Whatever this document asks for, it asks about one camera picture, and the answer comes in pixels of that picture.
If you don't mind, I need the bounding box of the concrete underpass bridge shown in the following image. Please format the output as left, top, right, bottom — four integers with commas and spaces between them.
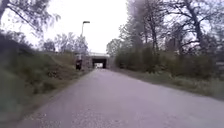
43, 50, 116, 70

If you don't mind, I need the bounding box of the grey gravel path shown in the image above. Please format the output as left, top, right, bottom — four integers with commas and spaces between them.
13, 68, 224, 128

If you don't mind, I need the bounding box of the street lamp pole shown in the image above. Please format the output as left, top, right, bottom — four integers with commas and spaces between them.
80, 20, 91, 56

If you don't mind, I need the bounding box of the row of tall trees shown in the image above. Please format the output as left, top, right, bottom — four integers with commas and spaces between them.
0, 0, 90, 56

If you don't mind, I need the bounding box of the wood of trees and bushes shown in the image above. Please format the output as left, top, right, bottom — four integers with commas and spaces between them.
105, 0, 224, 80

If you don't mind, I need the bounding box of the grass verge under trees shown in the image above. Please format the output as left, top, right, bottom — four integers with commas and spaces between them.
114, 67, 224, 102

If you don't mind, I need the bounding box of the grass verge with embankment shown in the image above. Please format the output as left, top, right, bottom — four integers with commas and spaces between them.
0, 31, 93, 125

